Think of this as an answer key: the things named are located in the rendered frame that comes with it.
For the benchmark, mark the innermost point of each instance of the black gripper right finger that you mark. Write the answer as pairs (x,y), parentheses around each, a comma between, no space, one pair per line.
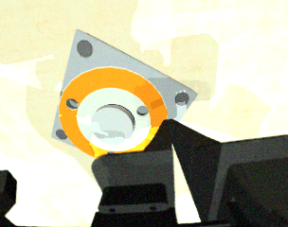
(204,162)

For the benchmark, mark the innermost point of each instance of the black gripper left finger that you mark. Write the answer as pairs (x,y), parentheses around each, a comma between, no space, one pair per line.
(153,164)

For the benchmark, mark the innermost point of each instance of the orange round plate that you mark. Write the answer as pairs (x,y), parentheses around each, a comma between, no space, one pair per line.
(110,85)

